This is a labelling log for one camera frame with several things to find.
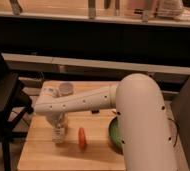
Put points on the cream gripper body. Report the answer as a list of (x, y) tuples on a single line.
[(62, 124)]

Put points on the white plastic bottle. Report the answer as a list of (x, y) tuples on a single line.
[(58, 134)]

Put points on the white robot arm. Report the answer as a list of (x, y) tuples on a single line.
[(142, 120)]

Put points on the green ceramic bowl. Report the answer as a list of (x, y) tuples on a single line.
[(113, 134)]

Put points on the clear plastic cup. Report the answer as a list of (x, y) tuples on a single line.
[(66, 88)]

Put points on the black rectangular block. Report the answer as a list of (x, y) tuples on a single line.
[(95, 111)]

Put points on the black chair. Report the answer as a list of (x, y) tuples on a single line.
[(14, 103)]

